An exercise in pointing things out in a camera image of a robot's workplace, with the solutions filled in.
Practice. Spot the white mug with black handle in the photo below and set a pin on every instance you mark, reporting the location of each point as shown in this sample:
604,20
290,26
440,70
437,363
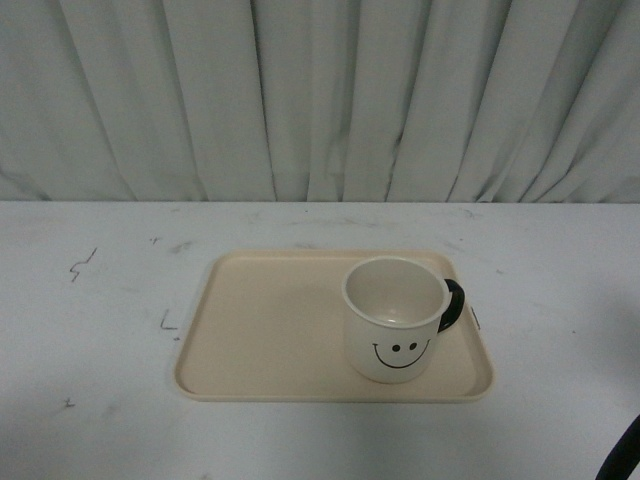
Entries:
394,310

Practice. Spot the white pleated curtain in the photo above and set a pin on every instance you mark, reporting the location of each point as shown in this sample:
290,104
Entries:
378,101

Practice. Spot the beige rectangular plastic tray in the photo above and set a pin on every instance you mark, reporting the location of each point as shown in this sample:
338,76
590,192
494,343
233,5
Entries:
268,326

